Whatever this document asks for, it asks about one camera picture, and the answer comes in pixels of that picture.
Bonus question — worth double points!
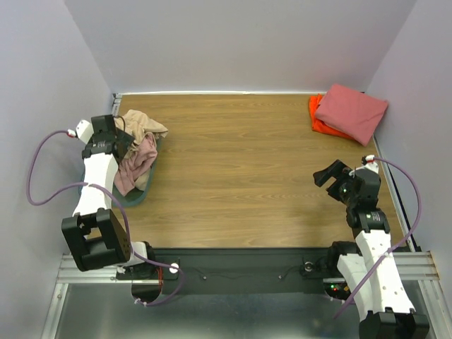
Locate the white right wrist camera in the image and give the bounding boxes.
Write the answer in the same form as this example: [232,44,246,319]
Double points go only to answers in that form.
[349,155,379,177]

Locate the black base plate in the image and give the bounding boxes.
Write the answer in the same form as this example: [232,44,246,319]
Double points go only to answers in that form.
[117,248,350,299]

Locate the folded pink t shirt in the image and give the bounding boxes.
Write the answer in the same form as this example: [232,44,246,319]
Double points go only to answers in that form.
[316,83,388,146]

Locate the teal plastic basket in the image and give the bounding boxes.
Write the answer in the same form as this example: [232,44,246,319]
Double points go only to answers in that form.
[81,139,160,207]

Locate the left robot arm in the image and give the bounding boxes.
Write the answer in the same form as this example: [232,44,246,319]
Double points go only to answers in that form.
[61,114,157,278]

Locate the pink crumpled t shirt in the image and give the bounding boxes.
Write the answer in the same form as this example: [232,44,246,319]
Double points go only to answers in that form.
[114,133,157,196]

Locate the folded orange t shirt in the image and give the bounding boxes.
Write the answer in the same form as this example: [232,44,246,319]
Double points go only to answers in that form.
[309,93,352,140]

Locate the aluminium frame rail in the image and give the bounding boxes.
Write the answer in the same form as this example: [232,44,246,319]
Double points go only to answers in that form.
[58,92,441,283]

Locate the beige t shirt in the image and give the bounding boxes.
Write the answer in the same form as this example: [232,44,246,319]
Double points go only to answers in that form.
[115,109,169,154]

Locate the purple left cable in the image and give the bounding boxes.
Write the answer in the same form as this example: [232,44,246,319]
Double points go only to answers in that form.
[27,129,186,307]

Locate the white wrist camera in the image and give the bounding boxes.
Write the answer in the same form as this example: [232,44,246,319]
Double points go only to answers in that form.
[349,155,379,177]
[66,119,94,145]

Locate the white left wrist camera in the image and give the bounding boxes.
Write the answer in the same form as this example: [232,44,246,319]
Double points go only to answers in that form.
[66,119,94,145]

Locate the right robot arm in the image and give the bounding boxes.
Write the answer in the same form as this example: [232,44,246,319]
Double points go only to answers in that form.
[313,155,430,338]

